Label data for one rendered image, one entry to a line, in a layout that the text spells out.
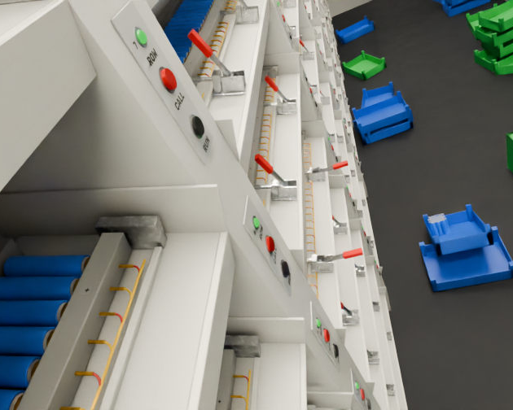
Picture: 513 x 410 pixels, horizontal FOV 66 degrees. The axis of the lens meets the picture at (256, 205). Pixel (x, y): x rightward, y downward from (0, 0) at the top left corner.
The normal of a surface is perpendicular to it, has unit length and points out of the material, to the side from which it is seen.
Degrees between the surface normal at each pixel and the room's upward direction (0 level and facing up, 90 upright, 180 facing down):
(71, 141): 90
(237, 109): 18
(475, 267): 0
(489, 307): 0
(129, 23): 90
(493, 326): 0
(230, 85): 90
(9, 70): 108
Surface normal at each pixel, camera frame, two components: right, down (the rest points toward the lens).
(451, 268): -0.41, -0.69
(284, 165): -0.11, -0.73
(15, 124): 0.99, -0.03
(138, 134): -0.07, 0.68
